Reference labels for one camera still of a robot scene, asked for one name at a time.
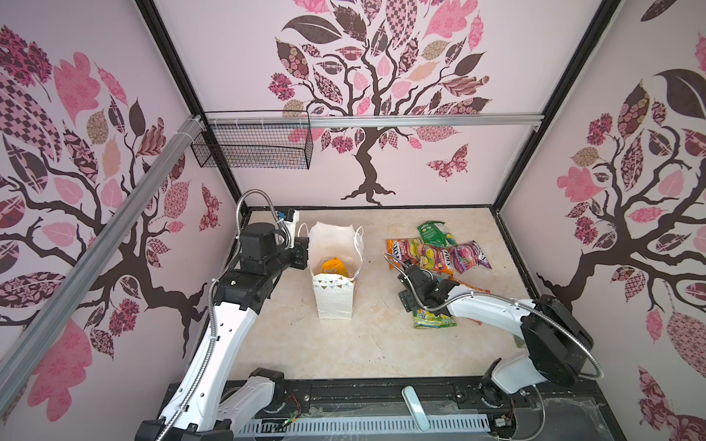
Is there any green lemon candy bag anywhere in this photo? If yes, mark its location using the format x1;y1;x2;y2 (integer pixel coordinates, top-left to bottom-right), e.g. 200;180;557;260
413;309;457;329

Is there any green small snack packet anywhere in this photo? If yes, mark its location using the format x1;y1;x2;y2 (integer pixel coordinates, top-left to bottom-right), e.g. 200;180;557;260
417;220;457;248

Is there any white handle on base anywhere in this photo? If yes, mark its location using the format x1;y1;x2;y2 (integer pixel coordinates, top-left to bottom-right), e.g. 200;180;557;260
402;385;431;432

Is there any aluminium rail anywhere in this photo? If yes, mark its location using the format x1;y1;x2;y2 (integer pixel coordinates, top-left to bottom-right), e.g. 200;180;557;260
206;112;544;129
1;115;204;411

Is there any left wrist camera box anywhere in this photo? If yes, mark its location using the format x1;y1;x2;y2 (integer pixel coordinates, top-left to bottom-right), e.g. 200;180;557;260
276;208;300;237

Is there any purple candy packet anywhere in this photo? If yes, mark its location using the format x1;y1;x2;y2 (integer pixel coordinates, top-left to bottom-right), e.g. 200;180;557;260
450;241;492;274

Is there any yellow pink candy packet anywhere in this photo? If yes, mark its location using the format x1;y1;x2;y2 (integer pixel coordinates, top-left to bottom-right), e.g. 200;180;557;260
419;244;454;276

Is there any aluminium rail back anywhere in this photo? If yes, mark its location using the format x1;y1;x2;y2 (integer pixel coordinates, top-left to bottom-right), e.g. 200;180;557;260
206;112;544;129

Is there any white paper gift bag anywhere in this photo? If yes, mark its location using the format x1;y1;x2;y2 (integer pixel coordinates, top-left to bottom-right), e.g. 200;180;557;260
297;222;364;320

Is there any orange flat snack packet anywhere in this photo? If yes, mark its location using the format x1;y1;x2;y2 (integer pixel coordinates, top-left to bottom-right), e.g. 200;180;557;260
449;279;490;298

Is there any black wire mesh basket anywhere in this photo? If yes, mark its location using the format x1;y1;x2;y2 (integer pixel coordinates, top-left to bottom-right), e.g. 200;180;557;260
191;110;314;170

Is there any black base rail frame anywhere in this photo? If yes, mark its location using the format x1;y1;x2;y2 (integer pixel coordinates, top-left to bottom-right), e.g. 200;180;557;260
235;376;625;440

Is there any yellow gummy snack bag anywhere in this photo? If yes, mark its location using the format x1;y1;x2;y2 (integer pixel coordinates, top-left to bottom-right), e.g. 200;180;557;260
321;257;349;277

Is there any aluminium rail left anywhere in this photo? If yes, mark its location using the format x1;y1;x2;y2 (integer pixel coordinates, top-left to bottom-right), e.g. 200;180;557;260
1;115;204;411

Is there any white slotted cable duct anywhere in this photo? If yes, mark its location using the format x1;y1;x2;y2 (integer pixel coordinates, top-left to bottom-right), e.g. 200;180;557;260
235;415;491;440

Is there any orange skittles style packet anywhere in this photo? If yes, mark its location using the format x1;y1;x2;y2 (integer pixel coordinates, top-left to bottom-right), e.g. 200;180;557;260
386;237;423;269

